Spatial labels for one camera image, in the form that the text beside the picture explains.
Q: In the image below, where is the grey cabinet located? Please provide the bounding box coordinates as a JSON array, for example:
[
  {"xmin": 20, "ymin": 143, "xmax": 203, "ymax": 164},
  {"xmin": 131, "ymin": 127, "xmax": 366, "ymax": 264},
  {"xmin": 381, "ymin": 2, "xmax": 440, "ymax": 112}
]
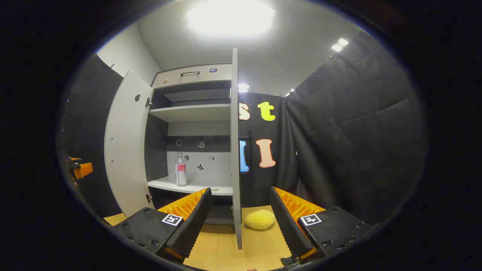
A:
[{"xmin": 145, "ymin": 63, "xmax": 241, "ymax": 226}]

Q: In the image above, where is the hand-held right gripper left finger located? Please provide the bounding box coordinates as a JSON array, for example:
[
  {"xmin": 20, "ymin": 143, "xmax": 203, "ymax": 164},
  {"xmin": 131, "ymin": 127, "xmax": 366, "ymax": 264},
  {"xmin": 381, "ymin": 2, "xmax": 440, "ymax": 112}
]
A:
[{"xmin": 111, "ymin": 187, "xmax": 212, "ymax": 264}]

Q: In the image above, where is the grey cabinet door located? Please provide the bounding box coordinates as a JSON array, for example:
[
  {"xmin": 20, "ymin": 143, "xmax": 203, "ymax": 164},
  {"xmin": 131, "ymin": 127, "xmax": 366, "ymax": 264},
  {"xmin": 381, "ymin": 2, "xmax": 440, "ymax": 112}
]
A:
[
  {"xmin": 104, "ymin": 71, "xmax": 155, "ymax": 218},
  {"xmin": 230, "ymin": 48, "xmax": 243, "ymax": 250}
]

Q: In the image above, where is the white cabinet shelf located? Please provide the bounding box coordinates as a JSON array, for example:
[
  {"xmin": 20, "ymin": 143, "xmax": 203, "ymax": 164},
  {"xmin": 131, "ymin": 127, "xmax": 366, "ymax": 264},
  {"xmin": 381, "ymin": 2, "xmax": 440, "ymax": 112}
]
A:
[
  {"xmin": 148, "ymin": 176, "xmax": 233, "ymax": 196},
  {"xmin": 149, "ymin": 104, "xmax": 231, "ymax": 123}
]

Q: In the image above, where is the large ceiling light panel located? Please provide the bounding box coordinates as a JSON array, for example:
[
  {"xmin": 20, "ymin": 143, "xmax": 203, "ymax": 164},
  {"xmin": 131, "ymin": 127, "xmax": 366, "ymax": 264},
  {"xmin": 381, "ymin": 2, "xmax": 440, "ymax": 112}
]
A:
[{"xmin": 187, "ymin": 0, "xmax": 275, "ymax": 37}]

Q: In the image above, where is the clear bottle with pink label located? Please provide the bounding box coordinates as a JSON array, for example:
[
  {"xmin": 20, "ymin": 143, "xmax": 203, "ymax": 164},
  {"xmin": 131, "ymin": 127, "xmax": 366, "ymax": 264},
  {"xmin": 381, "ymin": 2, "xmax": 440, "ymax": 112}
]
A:
[{"xmin": 174, "ymin": 152, "xmax": 188, "ymax": 187}]

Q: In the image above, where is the yellow round coaster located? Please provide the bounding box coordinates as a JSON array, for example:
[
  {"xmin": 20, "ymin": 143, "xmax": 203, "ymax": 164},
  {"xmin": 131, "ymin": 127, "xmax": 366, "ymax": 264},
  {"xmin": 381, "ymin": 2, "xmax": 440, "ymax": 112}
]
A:
[{"xmin": 244, "ymin": 210, "xmax": 276, "ymax": 230}]

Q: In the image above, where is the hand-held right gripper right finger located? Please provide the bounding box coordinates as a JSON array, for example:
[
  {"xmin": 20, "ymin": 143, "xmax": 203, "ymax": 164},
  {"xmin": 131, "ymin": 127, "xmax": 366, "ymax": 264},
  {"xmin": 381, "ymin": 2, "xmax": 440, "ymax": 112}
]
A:
[{"xmin": 270, "ymin": 186, "xmax": 373, "ymax": 266}]

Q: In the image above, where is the grey drawer front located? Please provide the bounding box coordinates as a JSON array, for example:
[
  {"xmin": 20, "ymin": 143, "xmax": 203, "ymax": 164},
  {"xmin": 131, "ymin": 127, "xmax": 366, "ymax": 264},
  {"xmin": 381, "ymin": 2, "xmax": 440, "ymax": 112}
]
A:
[{"xmin": 151, "ymin": 64, "xmax": 232, "ymax": 89}]

